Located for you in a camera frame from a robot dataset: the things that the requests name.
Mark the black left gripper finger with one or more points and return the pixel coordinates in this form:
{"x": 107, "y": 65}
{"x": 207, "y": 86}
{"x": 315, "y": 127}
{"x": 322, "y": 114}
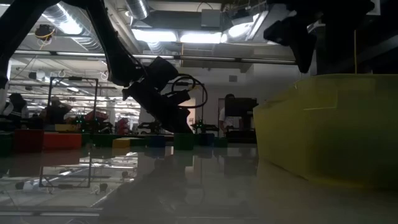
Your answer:
{"x": 177, "y": 121}

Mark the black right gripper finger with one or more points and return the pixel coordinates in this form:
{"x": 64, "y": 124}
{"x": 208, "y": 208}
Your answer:
{"x": 304, "y": 56}

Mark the green cube block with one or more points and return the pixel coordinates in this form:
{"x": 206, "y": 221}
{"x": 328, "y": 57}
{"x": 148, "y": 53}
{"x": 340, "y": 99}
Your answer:
{"x": 183, "y": 142}

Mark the green long block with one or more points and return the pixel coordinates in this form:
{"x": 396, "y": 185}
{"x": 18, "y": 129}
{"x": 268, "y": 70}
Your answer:
{"x": 138, "y": 142}

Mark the yellow rectangular block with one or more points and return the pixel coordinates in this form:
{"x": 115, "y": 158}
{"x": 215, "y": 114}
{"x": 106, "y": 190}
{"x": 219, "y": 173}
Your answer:
{"x": 121, "y": 143}

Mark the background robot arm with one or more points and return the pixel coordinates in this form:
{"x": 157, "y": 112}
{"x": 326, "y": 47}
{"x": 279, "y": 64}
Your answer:
{"x": 149, "y": 127}
{"x": 203, "y": 126}

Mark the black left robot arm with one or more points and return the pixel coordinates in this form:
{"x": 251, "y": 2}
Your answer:
{"x": 109, "y": 46}

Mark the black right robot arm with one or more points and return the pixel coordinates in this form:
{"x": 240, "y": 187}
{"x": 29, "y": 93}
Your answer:
{"x": 342, "y": 31}

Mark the blue square lego brick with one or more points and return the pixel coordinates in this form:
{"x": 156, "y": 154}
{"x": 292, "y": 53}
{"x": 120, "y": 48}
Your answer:
{"x": 156, "y": 142}

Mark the red machine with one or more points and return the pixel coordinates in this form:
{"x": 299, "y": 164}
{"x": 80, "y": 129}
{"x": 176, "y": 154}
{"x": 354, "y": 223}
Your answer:
{"x": 122, "y": 126}

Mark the person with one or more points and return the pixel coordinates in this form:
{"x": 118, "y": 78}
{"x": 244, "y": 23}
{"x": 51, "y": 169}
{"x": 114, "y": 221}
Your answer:
{"x": 17, "y": 107}
{"x": 57, "y": 110}
{"x": 225, "y": 119}

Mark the ceiling light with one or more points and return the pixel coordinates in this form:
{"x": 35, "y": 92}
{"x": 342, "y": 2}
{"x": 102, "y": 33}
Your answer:
{"x": 154, "y": 35}
{"x": 200, "y": 37}

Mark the yellow plastic bin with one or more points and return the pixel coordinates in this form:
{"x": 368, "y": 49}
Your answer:
{"x": 326, "y": 130}

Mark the grey ceiling box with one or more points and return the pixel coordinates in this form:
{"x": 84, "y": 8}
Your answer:
{"x": 211, "y": 18}

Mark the yellow box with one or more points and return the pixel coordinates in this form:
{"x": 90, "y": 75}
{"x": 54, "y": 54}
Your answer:
{"x": 66, "y": 128}

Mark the red long lego brick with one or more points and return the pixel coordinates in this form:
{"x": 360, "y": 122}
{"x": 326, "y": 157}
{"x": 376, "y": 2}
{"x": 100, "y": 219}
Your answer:
{"x": 62, "y": 142}

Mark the red cube block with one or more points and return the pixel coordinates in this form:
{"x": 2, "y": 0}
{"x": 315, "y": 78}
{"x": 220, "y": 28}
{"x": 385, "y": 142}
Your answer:
{"x": 28, "y": 141}

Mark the black gantry frame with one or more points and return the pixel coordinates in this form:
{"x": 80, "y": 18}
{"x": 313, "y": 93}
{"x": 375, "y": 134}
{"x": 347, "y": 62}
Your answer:
{"x": 74, "y": 78}
{"x": 202, "y": 102}

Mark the silver overhead rail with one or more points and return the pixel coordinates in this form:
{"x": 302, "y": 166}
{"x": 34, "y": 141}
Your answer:
{"x": 233, "y": 59}

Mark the round metal duct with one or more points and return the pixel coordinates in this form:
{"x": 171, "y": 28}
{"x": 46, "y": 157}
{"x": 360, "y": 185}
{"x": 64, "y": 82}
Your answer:
{"x": 136, "y": 7}

